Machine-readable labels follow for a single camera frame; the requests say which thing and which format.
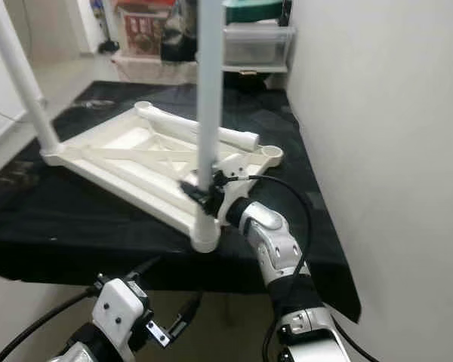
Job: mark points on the black round basin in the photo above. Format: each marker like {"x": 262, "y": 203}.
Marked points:
{"x": 257, "y": 78}

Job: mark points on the black tablecloth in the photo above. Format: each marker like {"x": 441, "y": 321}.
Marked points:
{"x": 75, "y": 226}

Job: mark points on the orange-lidded printed storage box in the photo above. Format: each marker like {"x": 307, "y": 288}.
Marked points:
{"x": 143, "y": 34}

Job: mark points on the white plastic children table top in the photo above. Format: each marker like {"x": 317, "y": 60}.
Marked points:
{"x": 128, "y": 143}

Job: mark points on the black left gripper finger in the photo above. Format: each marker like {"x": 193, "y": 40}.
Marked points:
{"x": 188, "y": 311}
{"x": 132, "y": 271}

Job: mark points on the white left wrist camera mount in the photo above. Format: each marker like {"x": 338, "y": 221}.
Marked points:
{"x": 121, "y": 313}

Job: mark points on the black floor mop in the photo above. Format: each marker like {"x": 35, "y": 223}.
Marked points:
{"x": 108, "y": 47}

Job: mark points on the white plastic table leg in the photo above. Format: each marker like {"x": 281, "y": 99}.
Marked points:
{"x": 170, "y": 119}
{"x": 23, "y": 83}
{"x": 210, "y": 98}

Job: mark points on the black plastic bag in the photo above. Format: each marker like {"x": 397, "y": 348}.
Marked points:
{"x": 181, "y": 38}

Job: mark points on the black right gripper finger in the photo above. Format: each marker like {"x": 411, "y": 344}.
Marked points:
{"x": 195, "y": 191}

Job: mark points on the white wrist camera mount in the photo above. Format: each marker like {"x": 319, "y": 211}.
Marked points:
{"x": 121, "y": 313}
{"x": 240, "y": 164}

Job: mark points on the clear plastic storage container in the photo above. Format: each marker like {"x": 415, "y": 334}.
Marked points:
{"x": 257, "y": 45}

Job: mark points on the beige low bench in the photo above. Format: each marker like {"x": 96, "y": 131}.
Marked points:
{"x": 155, "y": 69}

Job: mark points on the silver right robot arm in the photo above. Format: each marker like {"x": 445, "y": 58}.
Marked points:
{"x": 279, "y": 249}

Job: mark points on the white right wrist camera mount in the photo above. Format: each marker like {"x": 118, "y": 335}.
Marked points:
{"x": 240, "y": 164}

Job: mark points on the clear tape patch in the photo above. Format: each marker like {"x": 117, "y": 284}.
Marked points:
{"x": 19, "y": 173}

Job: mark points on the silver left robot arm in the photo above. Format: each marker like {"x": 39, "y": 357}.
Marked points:
{"x": 83, "y": 354}

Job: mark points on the green round pot lid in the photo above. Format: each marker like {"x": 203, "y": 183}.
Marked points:
{"x": 253, "y": 11}

